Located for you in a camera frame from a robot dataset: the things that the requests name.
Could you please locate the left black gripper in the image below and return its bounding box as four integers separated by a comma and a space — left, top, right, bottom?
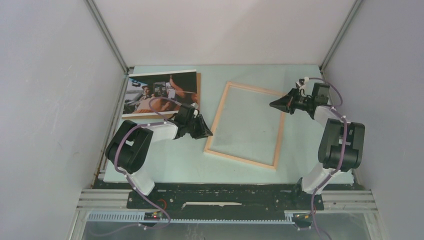
185, 114, 212, 140

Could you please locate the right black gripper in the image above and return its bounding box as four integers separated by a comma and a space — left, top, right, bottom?
269, 87, 314, 115

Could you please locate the wooden picture frame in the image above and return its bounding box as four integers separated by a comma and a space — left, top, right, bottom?
204, 81, 286, 170

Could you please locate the printed photo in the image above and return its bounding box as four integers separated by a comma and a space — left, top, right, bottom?
122, 69, 199, 116

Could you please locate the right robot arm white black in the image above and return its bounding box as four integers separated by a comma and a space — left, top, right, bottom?
269, 77, 366, 209

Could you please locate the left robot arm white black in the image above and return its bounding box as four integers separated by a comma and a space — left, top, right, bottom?
104, 104, 213, 208

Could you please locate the brown backing board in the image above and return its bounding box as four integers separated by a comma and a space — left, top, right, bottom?
122, 72, 202, 119

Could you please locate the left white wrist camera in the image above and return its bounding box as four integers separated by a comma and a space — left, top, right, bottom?
189, 103, 200, 118

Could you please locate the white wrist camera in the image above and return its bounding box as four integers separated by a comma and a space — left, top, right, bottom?
295, 77, 310, 90
189, 103, 200, 118

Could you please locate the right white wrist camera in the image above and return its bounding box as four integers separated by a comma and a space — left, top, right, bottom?
295, 77, 310, 90

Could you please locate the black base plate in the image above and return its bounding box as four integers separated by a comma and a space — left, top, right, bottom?
126, 183, 324, 221

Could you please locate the aluminium rail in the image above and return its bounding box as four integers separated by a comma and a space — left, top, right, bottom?
76, 189, 378, 214

